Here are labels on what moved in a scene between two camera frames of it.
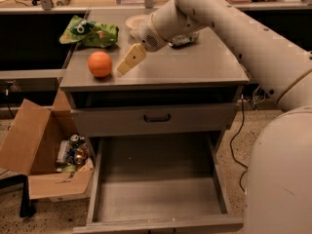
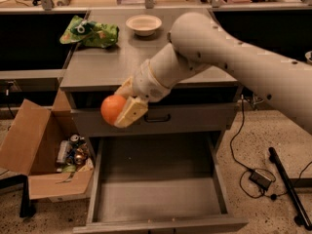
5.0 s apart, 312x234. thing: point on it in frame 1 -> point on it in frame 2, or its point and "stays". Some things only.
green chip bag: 90,33 stays
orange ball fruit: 99,63 -> 111,107
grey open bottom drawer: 172,183 stays
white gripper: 150,33 -> 146,81
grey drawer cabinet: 187,88 stays
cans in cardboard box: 73,155 stays
